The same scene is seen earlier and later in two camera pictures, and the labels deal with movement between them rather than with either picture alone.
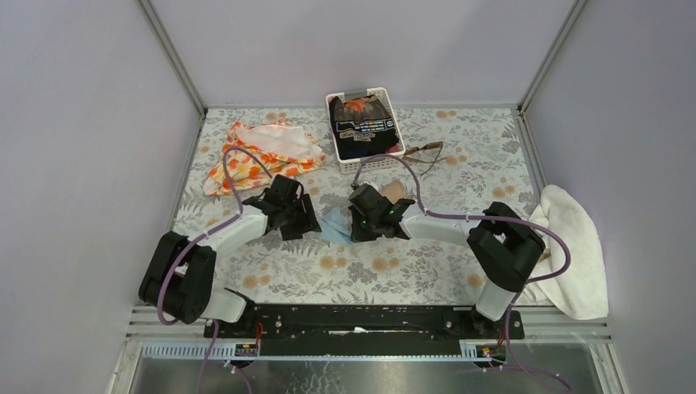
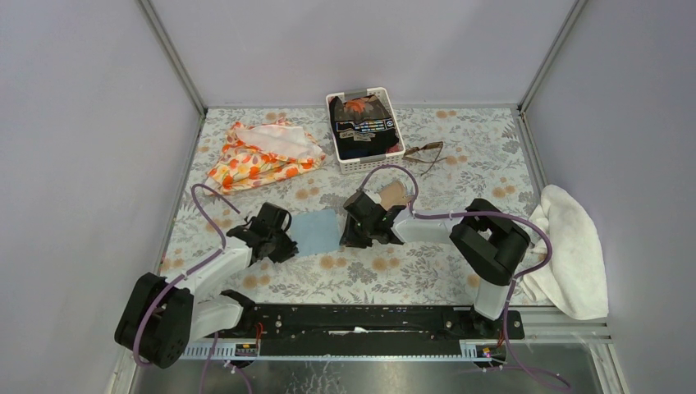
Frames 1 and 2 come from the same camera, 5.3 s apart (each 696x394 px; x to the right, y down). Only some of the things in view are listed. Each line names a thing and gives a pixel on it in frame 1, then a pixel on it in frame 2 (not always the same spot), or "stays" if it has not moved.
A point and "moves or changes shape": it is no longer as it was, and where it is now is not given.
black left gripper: [309, 222] to [288, 251]
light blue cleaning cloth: [336, 226] moves or changes shape
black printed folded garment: [363, 127] stays
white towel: [581, 291] stays
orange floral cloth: [282, 148] stays
